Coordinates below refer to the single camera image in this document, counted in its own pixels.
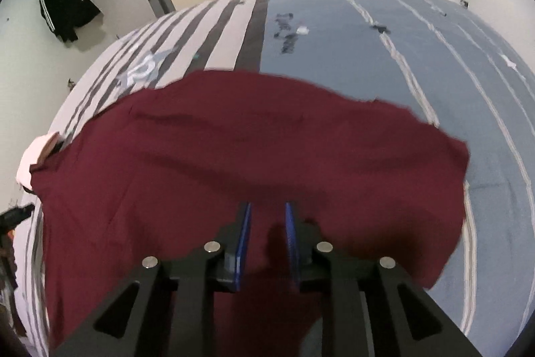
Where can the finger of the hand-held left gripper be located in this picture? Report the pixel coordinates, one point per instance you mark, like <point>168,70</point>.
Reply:
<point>14,215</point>

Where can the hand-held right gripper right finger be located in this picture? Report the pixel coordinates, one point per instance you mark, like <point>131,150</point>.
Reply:
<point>291,231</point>

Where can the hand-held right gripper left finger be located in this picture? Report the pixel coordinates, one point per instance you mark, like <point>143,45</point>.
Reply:
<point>244,231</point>

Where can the maroon shirt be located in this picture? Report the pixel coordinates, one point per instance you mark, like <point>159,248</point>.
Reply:
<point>209,148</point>

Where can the pink folded garment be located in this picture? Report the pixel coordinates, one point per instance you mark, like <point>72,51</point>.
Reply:
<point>35,156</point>

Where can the striped bed cover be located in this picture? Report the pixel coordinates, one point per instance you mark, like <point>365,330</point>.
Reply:
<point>342,47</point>

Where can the black jacket with white stripes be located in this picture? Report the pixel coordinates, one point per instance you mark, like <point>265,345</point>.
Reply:
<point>62,7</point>

